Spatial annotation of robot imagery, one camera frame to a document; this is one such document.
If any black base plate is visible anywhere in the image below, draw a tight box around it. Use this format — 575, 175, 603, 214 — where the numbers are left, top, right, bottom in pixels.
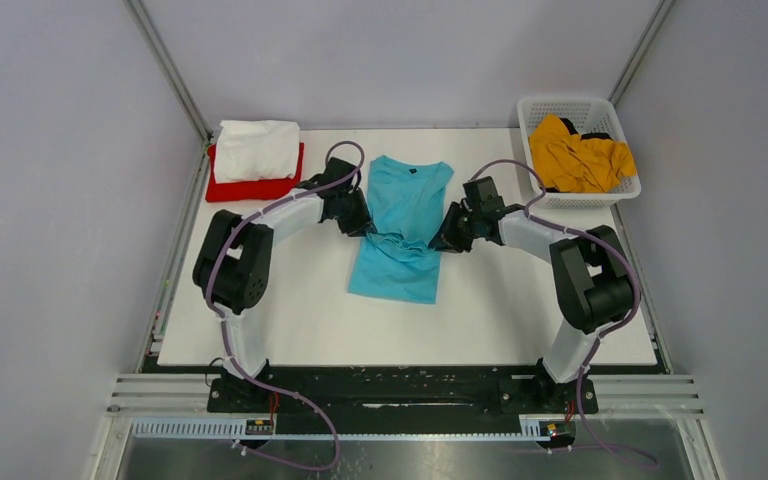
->
207, 365, 599, 435

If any folded white t-shirt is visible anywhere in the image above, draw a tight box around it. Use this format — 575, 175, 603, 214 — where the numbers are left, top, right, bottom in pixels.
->
213, 120, 300, 184

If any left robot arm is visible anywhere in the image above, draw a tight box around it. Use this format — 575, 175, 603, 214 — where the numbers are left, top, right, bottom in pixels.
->
192, 157, 374, 411

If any folded red t-shirt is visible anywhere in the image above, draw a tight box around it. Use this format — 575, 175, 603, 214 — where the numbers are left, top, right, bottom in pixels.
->
205, 142, 305, 203

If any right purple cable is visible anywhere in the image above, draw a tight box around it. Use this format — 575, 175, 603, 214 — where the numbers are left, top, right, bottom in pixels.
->
468, 158, 661, 472

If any yellow t-shirt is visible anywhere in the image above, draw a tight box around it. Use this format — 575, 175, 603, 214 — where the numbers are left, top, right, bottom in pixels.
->
529, 114, 637, 194

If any purple cable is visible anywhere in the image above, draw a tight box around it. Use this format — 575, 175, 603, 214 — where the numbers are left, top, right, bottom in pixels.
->
203, 140, 365, 473
468, 158, 661, 472

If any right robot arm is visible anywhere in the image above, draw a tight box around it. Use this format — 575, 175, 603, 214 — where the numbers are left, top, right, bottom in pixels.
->
430, 177, 640, 412

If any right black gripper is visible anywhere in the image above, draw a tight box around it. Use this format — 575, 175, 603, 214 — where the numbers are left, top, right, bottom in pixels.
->
428, 201, 482, 254

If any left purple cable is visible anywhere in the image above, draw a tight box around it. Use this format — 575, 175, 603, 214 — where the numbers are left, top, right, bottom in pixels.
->
203, 140, 365, 473

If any aluminium frame rail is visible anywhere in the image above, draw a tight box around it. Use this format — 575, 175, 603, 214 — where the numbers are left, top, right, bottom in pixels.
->
107, 374, 705, 441

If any turquoise t-shirt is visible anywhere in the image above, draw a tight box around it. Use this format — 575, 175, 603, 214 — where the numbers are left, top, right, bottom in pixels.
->
348, 156, 454, 305

